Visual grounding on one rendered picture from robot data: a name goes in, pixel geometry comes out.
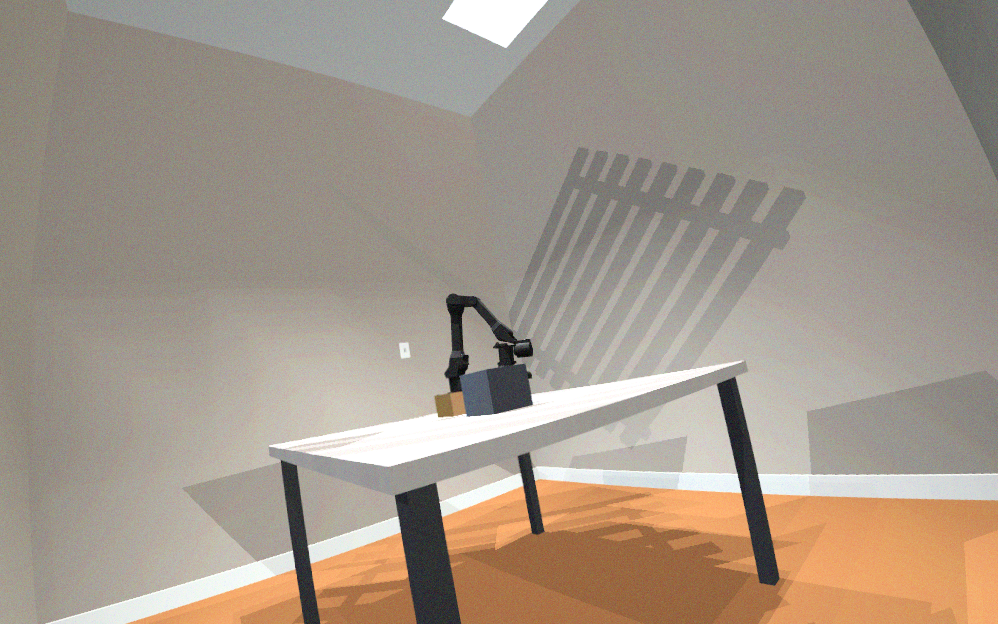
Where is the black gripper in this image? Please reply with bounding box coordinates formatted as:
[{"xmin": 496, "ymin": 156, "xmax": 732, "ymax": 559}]
[{"xmin": 497, "ymin": 358, "xmax": 532, "ymax": 379}]

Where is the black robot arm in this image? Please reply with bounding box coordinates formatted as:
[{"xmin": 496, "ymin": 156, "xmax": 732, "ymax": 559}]
[{"xmin": 444, "ymin": 294, "xmax": 533, "ymax": 393}]

